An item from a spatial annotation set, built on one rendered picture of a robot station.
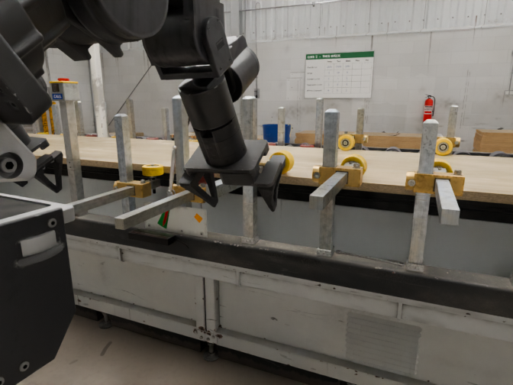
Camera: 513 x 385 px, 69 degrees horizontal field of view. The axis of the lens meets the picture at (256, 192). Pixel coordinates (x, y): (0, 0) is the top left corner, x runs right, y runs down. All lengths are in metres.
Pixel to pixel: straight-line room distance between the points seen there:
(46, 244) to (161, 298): 1.48
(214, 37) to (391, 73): 7.85
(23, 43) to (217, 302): 1.52
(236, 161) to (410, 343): 1.18
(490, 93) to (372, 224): 7.08
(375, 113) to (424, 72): 1.16
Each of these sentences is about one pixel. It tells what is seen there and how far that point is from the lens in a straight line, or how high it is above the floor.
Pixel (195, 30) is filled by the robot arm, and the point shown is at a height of 1.22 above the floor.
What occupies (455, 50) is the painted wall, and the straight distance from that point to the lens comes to 8.25.
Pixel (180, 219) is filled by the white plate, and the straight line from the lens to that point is 1.31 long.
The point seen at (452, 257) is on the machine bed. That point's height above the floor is 0.67.
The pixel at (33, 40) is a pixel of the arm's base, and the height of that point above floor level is 1.19.
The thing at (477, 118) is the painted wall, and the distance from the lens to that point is 8.26.
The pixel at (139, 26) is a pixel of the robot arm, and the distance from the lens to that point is 0.31.
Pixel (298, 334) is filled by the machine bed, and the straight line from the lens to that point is 1.62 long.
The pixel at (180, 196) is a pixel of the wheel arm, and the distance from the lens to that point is 1.19.
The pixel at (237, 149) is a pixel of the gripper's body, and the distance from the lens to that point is 0.47.
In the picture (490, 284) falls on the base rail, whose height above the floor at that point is 0.70.
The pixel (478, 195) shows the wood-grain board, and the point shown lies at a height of 0.89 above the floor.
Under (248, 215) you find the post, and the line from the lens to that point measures 1.19.
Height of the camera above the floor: 1.15
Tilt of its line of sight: 14 degrees down
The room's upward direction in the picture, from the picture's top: straight up
